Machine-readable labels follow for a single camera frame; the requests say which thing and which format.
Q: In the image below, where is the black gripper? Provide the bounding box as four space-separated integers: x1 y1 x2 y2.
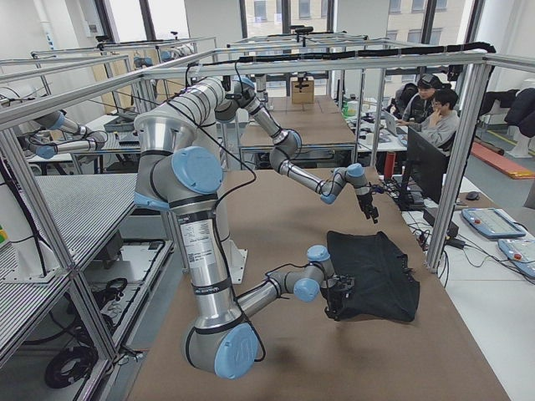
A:
323 275 356 321
354 186 379 224

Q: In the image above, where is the dark navy printed t-shirt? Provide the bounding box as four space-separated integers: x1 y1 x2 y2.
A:
327 231 420 322

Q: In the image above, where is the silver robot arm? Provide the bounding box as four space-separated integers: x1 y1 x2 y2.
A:
182 77 379 222
135 110 337 379

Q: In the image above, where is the red cylindrical thermos bottle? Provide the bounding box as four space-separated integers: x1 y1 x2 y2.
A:
384 152 396 180

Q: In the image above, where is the black Huawei monitor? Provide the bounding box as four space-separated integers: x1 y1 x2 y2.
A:
397 128 449 211

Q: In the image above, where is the person in dark jacket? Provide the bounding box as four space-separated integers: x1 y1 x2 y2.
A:
400 74 442 123

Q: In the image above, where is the person in grey sweater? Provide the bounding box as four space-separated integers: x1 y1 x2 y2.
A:
414 89 460 151

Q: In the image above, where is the cardboard box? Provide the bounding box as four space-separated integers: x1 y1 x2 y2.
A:
290 77 314 104

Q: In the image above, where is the teach pendant with red button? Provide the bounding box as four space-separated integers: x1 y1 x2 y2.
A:
461 208 526 239

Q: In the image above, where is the aluminium frame post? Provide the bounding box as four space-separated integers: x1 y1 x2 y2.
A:
425 63 492 273

